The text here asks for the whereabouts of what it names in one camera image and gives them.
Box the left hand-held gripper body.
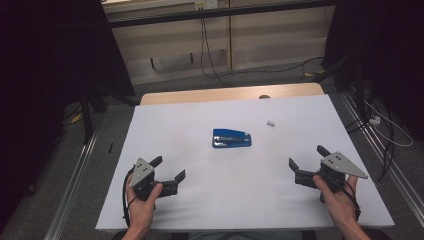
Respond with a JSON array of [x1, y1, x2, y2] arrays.
[[128, 157, 165, 202]]

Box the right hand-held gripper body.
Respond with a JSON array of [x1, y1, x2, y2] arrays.
[[314, 151, 369, 204]]

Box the blue stapler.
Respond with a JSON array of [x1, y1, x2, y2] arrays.
[[211, 128, 253, 149]]

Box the person's left hand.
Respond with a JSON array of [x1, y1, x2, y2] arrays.
[[125, 182, 164, 232]]

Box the person's right hand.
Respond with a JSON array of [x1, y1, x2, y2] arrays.
[[313, 174, 362, 228]]

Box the white table mat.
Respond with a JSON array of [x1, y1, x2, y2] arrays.
[[95, 94, 395, 232]]

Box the black metal stand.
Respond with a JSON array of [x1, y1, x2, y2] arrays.
[[79, 84, 141, 145]]

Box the person's grey clothing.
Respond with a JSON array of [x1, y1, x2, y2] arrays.
[[186, 230, 304, 240]]

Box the black curtain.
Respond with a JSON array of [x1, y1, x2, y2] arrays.
[[0, 0, 136, 233], [320, 0, 424, 143]]

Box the beige wooden cabinet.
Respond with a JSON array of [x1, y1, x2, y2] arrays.
[[101, 0, 336, 86]]

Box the black horizontal bar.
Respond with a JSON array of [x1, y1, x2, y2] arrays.
[[107, 0, 336, 29]]

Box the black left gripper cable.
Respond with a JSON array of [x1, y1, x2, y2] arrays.
[[121, 167, 138, 228]]

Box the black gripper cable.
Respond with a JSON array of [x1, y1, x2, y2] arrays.
[[121, 167, 138, 228], [342, 181, 363, 223]]

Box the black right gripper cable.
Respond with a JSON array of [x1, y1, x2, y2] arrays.
[[342, 181, 363, 223]]

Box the black cable bundle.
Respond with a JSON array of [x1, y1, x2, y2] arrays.
[[344, 108, 397, 185]]

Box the aluminium floor rail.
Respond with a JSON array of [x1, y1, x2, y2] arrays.
[[44, 129, 100, 240], [339, 92, 424, 228]]

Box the white cable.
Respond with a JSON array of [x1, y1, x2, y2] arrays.
[[364, 99, 414, 148]]

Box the black floor cable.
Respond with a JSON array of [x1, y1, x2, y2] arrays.
[[229, 55, 325, 84]]

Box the black hanging cables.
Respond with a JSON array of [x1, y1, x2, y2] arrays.
[[199, 17, 232, 88]]

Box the white wall socket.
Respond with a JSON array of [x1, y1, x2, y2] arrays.
[[194, 0, 219, 11]]

